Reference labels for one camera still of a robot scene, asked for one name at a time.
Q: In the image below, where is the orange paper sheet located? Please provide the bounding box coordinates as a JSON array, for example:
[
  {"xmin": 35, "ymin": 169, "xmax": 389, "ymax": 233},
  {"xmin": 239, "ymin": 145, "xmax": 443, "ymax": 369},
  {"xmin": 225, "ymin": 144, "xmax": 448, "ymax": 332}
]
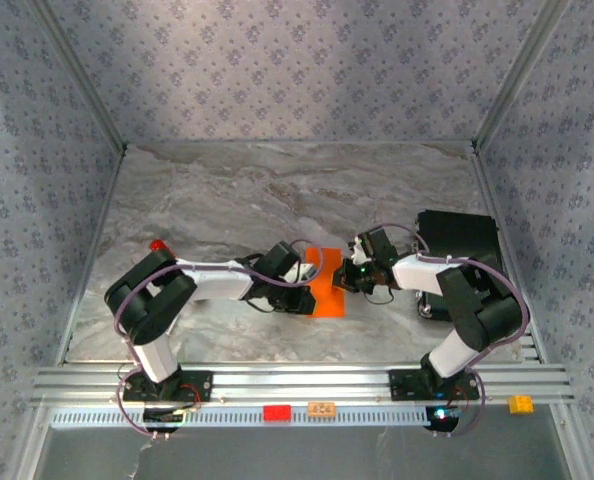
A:
[{"xmin": 304, "ymin": 246, "xmax": 347, "ymax": 320}]

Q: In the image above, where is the black mesh case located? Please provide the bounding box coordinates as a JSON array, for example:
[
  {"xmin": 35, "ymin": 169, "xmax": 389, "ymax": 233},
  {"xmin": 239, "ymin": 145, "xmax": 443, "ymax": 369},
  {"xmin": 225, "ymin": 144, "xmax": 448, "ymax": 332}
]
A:
[{"xmin": 415, "ymin": 209, "xmax": 503, "ymax": 321}]

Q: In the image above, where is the red toy brick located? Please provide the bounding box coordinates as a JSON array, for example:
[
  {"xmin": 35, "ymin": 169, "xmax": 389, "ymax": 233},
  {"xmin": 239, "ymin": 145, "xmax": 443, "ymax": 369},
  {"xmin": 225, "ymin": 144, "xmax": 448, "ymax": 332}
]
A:
[{"xmin": 262, "ymin": 404, "xmax": 293, "ymax": 424}]

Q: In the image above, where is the yellow toy brick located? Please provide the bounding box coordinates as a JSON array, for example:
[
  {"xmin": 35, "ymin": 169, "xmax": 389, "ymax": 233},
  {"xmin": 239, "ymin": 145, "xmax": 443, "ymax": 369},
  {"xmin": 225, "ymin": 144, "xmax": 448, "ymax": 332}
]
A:
[{"xmin": 507, "ymin": 394, "xmax": 535, "ymax": 415}]

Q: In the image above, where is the aluminium mounting rail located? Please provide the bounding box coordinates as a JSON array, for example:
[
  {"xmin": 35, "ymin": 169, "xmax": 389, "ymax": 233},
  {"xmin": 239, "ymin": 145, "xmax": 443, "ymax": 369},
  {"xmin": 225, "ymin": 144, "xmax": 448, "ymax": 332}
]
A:
[{"xmin": 31, "ymin": 363, "xmax": 576, "ymax": 407}]

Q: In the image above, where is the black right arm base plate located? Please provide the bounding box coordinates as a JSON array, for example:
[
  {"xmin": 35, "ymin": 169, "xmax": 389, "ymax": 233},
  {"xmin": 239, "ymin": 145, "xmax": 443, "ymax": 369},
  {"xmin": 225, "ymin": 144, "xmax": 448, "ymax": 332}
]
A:
[{"xmin": 387, "ymin": 368, "xmax": 481, "ymax": 402}]

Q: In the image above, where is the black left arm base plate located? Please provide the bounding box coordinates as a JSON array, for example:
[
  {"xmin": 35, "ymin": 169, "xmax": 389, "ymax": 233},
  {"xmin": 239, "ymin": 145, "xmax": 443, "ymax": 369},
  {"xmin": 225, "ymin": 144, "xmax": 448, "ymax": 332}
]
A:
[{"xmin": 122, "ymin": 369, "xmax": 214, "ymax": 404}]

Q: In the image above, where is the grey slotted cable duct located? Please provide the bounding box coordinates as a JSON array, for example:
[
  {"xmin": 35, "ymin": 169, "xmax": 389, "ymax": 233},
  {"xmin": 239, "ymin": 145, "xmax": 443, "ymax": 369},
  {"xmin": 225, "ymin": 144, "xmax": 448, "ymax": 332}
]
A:
[{"xmin": 50, "ymin": 405, "xmax": 471, "ymax": 429}]

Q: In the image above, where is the aluminium side rail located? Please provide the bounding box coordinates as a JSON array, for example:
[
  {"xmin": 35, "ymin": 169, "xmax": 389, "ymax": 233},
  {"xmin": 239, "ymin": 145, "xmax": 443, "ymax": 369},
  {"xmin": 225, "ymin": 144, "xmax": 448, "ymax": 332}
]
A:
[
  {"xmin": 54, "ymin": 147, "xmax": 128, "ymax": 366},
  {"xmin": 469, "ymin": 147, "xmax": 548, "ymax": 366}
]

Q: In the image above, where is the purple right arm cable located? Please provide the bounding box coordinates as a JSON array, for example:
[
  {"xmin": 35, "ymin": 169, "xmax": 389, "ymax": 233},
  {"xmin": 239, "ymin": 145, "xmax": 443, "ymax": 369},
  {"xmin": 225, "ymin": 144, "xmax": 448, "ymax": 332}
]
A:
[{"xmin": 361, "ymin": 222, "xmax": 531, "ymax": 439}]

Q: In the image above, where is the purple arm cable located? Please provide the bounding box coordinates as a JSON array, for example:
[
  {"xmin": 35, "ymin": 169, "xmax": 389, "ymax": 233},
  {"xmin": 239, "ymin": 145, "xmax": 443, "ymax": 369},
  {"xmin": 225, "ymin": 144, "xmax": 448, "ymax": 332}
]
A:
[
  {"xmin": 112, "ymin": 238, "xmax": 326, "ymax": 441},
  {"xmin": 361, "ymin": 222, "xmax": 531, "ymax": 439}
]

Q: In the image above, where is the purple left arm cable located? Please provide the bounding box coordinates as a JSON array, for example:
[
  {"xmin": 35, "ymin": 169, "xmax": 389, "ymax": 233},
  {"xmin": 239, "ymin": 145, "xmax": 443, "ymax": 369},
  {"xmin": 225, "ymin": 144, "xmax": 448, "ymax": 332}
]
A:
[{"xmin": 112, "ymin": 238, "xmax": 326, "ymax": 441}]

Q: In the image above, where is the aluminium corner post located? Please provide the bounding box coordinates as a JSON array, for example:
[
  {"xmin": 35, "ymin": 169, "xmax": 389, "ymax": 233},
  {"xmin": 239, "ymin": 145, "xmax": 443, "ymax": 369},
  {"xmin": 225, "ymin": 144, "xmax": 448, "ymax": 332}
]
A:
[
  {"xmin": 29, "ymin": 0, "xmax": 129, "ymax": 151},
  {"xmin": 471, "ymin": 0, "xmax": 576, "ymax": 152}
]

